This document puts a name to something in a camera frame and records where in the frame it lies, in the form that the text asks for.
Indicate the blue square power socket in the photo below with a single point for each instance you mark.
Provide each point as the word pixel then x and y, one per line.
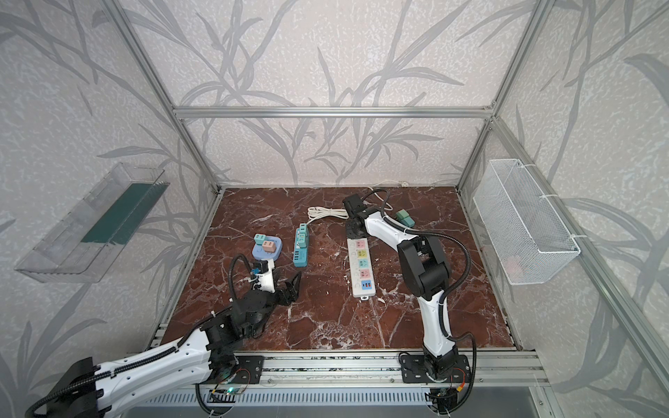
pixel 261 255

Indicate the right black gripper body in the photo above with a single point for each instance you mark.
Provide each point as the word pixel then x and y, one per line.
pixel 353 207

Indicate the teal USB power strip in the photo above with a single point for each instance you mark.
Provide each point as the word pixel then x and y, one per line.
pixel 300 255

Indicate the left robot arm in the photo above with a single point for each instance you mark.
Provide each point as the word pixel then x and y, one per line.
pixel 207 352

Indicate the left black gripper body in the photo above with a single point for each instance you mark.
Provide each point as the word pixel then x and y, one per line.
pixel 279 293

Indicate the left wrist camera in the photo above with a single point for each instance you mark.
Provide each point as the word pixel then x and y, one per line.
pixel 262 276

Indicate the long white power strip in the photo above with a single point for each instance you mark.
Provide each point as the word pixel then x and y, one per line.
pixel 361 273

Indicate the aluminium cage frame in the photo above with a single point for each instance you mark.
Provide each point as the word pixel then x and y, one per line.
pixel 650 347

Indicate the green double cube plug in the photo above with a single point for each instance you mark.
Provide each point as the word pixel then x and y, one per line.
pixel 403 217

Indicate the aluminium front rail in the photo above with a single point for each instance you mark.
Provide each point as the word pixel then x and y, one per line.
pixel 359 369

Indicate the clear plastic tray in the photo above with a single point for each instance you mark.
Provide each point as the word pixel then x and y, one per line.
pixel 82 247

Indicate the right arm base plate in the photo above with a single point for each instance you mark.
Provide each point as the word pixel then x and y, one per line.
pixel 418 368

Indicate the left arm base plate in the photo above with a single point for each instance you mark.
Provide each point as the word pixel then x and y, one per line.
pixel 247 371

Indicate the white wire mesh basket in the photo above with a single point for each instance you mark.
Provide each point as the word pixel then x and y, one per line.
pixel 530 239

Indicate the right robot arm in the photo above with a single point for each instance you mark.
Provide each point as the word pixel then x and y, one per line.
pixel 426 272

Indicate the pink cube plug front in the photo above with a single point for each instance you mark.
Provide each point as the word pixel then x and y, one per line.
pixel 269 246

